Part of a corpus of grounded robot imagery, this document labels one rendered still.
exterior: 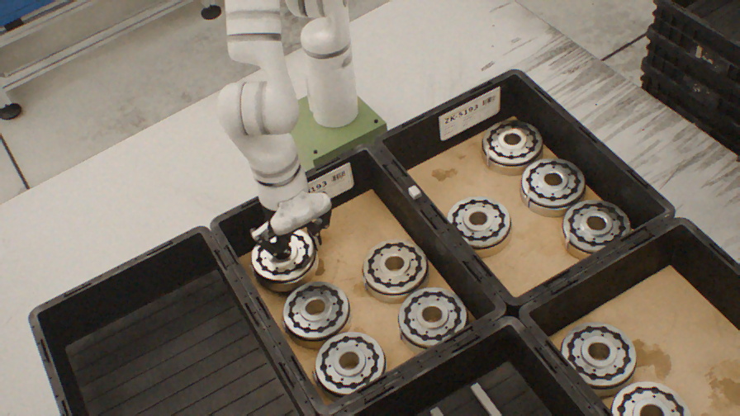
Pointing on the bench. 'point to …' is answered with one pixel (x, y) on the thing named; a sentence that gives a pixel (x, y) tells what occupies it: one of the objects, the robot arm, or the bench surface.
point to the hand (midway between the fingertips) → (301, 247)
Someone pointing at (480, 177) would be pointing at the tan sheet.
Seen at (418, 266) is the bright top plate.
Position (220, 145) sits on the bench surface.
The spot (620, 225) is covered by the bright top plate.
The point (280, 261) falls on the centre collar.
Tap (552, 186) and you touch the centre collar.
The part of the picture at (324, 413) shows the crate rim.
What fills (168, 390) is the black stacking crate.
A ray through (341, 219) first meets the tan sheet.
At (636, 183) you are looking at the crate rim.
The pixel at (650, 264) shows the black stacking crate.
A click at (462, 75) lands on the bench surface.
